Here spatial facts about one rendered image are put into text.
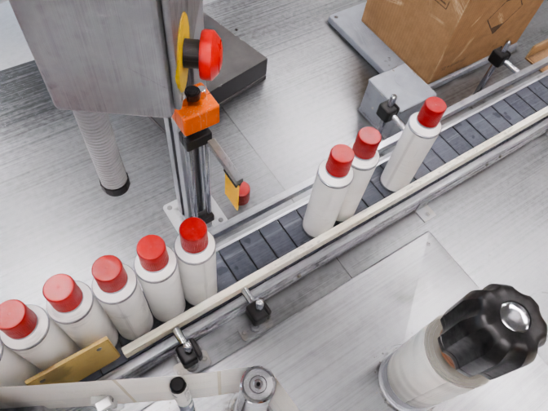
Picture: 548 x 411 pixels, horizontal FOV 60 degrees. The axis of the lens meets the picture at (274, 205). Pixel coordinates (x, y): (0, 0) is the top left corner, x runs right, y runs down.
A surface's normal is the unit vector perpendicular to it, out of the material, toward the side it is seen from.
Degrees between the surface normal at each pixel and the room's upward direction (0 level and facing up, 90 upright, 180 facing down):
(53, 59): 90
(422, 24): 90
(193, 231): 3
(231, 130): 0
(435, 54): 90
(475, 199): 0
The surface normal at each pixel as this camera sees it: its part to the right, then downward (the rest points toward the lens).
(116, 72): -0.03, 0.86
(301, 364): 0.09, -0.51
